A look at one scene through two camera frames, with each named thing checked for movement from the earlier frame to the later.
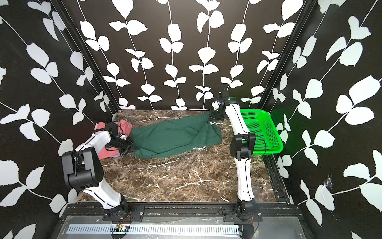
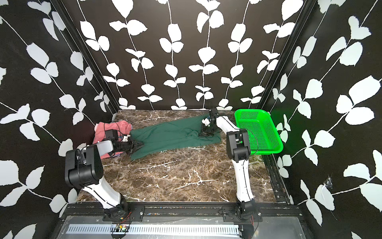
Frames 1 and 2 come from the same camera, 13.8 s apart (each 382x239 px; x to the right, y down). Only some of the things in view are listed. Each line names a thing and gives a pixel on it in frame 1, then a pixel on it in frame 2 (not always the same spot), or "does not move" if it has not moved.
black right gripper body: (217, 114) to (208, 129)
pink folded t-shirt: (124, 127) does not move
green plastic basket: (268, 139) does not move
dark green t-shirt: (186, 134) does not move
